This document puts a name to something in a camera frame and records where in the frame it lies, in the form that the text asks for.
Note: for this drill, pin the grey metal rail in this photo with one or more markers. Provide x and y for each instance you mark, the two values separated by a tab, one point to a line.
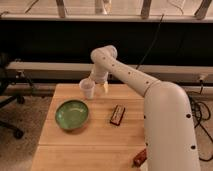
76	71

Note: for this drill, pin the green ceramic bowl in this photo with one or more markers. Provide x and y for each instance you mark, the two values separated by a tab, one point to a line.
72	114

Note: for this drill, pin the red brown packet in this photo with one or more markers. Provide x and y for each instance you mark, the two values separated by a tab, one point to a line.
140	158

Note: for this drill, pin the dark red candy bar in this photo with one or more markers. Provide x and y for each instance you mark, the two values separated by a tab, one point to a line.
117	115

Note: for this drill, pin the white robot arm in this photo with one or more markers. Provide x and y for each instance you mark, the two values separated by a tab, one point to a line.
168	125

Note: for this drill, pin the black office chair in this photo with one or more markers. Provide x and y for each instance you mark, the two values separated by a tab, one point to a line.
4	82

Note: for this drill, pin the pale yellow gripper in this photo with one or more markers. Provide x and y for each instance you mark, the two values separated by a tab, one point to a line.
104	87

